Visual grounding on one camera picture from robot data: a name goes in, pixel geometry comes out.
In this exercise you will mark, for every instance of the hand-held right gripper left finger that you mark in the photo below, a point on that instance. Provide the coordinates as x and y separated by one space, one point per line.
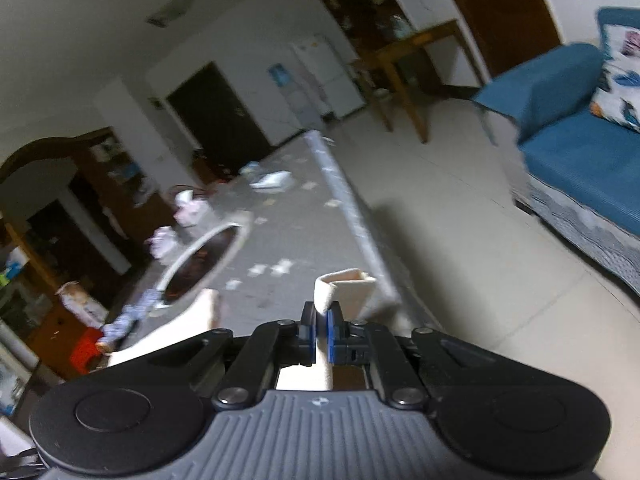
311 336

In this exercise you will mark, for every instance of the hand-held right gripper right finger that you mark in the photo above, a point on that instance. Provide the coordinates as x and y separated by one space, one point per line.
331 339

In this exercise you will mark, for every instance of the beige garment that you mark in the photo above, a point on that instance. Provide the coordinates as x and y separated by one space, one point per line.
345 285

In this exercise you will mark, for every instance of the grey printed tablecloth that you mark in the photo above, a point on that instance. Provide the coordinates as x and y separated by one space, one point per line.
300 220

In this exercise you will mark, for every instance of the white cloth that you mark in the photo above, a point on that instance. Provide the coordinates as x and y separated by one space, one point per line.
272 180

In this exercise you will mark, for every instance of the pink garment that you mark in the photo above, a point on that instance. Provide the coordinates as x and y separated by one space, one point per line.
162 241
189 208

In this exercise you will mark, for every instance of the blue patterned cloth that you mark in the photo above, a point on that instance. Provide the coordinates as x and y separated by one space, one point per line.
127 316

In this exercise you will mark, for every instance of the red stool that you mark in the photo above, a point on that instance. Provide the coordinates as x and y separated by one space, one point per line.
84 352

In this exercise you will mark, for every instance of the printed cardboard box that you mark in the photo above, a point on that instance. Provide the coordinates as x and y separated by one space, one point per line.
82 304

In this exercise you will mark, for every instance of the dark door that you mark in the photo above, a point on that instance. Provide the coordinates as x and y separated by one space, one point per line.
220 115

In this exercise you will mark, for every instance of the white refrigerator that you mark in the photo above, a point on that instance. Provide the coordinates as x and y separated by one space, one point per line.
330 75

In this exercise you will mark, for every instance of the blue bottle water dispenser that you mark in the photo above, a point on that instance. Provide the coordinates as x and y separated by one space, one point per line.
280 75

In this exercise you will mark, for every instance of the arched wooden cabinet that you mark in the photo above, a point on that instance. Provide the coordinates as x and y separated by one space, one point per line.
85 160

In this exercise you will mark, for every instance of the blue sofa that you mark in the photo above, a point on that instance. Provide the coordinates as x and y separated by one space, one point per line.
575 160

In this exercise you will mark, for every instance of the wooden table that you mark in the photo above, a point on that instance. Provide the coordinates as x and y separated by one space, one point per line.
425 36

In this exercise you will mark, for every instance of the dark wooden shelf cabinet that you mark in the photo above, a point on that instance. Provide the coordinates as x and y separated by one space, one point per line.
365 0

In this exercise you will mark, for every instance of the brown wooden door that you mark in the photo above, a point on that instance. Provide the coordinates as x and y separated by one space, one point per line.
500 10

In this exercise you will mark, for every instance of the white patterned cushion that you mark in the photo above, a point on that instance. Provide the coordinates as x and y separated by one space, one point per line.
620 85

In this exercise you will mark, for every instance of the grey wall fixture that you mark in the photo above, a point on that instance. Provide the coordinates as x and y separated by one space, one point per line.
175 6

